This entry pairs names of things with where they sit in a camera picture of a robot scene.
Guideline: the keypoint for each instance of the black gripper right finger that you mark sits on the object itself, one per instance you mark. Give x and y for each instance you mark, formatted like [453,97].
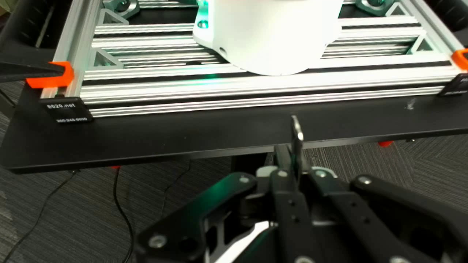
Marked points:
[433,228]

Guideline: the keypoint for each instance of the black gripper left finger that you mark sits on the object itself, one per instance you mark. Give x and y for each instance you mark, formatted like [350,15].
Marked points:
[200,229]

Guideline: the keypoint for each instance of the cake spatula with black handle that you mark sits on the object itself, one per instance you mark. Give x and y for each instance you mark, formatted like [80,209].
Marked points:
[297,145]

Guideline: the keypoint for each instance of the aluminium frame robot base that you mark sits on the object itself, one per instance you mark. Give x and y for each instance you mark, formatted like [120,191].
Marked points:
[139,57]

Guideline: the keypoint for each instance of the black base board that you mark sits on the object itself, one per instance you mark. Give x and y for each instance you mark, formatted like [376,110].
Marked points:
[35,143]

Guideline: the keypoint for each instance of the orange clamp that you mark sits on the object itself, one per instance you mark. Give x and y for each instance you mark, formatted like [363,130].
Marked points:
[61,80]

